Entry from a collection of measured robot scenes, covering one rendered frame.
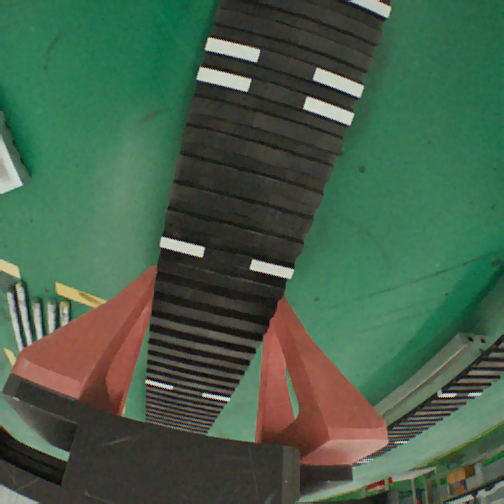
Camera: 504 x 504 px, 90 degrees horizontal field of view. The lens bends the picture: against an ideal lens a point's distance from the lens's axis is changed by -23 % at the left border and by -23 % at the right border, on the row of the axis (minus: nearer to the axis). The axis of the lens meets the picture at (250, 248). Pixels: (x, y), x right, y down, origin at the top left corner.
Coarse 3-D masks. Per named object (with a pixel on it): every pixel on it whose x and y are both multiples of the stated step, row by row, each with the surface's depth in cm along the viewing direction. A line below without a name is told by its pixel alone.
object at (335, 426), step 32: (288, 320) 12; (288, 352) 10; (320, 352) 10; (320, 384) 8; (288, 416) 12; (320, 416) 7; (352, 416) 7; (320, 448) 7; (352, 448) 7; (320, 480) 7; (352, 480) 8
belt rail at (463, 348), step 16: (464, 336) 19; (480, 336) 19; (448, 352) 19; (464, 352) 18; (480, 352) 18; (432, 368) 20; (448, 368) 19; (464, 368) 17; (416, 384) 22; (432, 384) 20; (384, 400) 25; (400, 400) 24; (416, 400) 21; (384, 416) 25; (400, 416) 22
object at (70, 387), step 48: (144, 288) 11; (48, 336) 7; (96, 336) 8; (48, 384) 6; (96, 384) 7; (48, 432) 6; (96, 432) 5; (144, 432) 6; (96, 480) 4; (144, 480) 5; (192, 480) 5; (240, 480) 5; (288, 480) 6
